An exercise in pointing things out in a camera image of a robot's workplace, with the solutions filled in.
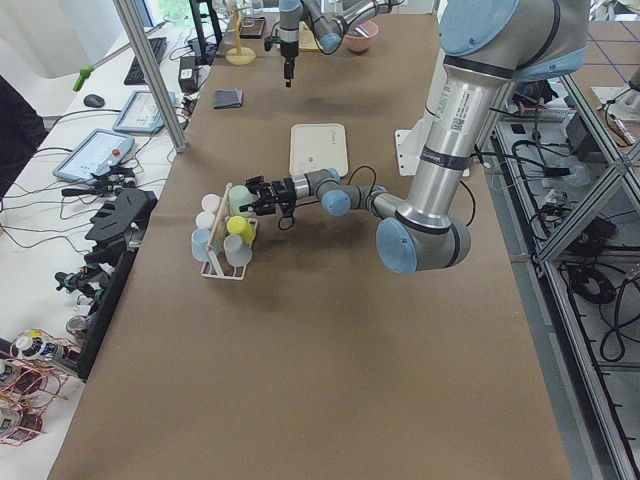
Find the teach pendant near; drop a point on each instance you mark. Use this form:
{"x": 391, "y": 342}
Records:
{"x": 95, "y": 155}

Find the wooden cutting board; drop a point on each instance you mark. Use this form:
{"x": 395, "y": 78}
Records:
{"x": 307, "y": 41}

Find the teach pendant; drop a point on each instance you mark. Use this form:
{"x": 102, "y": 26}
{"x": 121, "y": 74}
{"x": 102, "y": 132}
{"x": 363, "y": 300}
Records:
{"x": 139, "y": 116}
{"x": 95, "y": 155}

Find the white wire cup rack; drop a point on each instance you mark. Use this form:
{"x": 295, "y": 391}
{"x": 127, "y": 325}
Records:
{"x": 225, "y": 233}

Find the cream white cup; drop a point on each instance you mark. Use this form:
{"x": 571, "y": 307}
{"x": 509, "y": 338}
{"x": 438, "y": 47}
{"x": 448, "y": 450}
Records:
{"x": 205, "y": 220}

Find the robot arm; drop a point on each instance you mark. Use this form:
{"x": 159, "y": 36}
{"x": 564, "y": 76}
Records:
{"x": 328, "y": 29}
{"x": 488, "y": 47}

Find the grey cup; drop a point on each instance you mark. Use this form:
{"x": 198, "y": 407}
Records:
{"x": 237, "y": 252}

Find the pink cup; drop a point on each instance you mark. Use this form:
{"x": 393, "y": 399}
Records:
{"x": 211, "y": 202}

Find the yellow cup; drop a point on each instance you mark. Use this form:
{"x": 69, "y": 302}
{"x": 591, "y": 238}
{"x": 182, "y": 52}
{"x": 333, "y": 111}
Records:
{"x": 241, "y": 226}

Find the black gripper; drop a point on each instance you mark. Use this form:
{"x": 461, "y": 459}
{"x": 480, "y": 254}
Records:
{"x": 287, "y": 50}
{"x": 283, "y": 192}

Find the aluminium frame post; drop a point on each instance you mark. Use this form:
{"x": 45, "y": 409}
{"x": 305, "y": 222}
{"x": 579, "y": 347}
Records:
{"x": 132, "y": 25}

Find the teach pendant far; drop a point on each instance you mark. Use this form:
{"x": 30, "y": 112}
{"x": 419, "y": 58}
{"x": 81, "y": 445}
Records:
{"x": 139, "y": 116}

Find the grey folded cloth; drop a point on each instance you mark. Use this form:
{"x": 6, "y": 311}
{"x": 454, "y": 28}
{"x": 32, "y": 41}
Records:
{"x": 228, "y": 98}

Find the black computer mouse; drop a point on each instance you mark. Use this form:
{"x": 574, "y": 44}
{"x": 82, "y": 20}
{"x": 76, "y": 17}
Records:
{"x": 93, "y": 101}

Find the green cup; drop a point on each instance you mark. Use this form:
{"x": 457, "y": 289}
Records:
{"x": 239, "y": 196}

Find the light blue cup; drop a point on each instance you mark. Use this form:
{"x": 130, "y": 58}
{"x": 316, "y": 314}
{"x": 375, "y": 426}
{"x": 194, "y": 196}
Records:
{"x": 199, "y": 241}

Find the pink bowl with ice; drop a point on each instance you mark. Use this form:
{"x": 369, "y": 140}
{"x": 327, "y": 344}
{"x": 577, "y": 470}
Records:
{"x": 360, "y": 39}

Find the cream rabbit tray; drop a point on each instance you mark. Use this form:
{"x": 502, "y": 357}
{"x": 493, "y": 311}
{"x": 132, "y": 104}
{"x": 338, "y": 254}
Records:
{"x": 318, "y": 146}

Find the wooden mug tree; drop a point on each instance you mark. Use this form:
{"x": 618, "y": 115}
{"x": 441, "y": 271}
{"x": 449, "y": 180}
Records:
{"x": 238, "y": 14}

